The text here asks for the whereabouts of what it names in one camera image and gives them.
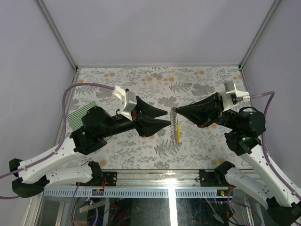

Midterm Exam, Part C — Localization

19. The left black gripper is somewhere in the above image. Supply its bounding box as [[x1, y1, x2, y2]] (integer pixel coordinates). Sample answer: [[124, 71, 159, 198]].
[[101, 97, 172, 138]]

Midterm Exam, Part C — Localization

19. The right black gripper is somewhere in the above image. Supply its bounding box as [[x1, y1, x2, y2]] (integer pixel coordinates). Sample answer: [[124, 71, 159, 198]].
[[175, 91, 238, 130]]

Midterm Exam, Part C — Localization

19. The yellow key tag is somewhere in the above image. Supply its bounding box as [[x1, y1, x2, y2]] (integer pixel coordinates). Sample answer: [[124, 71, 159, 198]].
[[176, 123, 181, 143]]

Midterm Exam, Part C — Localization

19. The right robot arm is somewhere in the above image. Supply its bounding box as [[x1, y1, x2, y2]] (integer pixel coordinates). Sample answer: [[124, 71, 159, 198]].
[[175, 91, 301, 226]]

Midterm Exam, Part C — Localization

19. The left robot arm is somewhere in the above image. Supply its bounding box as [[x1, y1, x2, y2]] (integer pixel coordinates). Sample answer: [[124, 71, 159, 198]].
[[9, 86, 171, 198]]

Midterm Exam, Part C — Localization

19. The floral table mat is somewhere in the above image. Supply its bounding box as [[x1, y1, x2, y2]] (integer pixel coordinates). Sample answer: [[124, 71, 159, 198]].
[[64, 66, 249, 170]]

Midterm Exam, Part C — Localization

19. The green striped cloth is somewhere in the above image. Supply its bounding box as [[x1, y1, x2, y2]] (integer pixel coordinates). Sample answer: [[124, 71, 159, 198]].
[[65, 101, 97, 138]]

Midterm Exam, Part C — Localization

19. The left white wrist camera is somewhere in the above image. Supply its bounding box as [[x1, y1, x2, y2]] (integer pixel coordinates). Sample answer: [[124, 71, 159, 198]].
[[113, 86, 137, 121]]

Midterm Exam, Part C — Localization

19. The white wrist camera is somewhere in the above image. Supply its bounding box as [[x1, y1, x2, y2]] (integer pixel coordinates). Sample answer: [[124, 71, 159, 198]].
[[113, 86, 137, 121], [221, 81, 250, 112]]

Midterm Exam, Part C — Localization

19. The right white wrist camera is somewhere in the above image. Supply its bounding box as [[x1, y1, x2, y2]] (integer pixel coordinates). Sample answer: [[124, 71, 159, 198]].
[[221, 81, 250, 112]]

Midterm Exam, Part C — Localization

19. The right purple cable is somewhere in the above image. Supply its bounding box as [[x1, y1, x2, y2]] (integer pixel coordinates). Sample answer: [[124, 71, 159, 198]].
[[249, 91, 301, 196]]

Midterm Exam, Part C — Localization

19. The purple cable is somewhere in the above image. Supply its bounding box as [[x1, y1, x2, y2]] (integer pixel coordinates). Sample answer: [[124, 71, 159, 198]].
[[0, 83, 117, 200], [249, 91, 301, 196]]

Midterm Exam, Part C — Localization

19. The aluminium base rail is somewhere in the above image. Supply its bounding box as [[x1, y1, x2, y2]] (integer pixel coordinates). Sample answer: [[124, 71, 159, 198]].
[[43, 169, 231, 198]]

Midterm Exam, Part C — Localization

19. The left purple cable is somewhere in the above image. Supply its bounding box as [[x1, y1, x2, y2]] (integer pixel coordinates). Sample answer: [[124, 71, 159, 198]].
[[0, 83, 117, 200]]

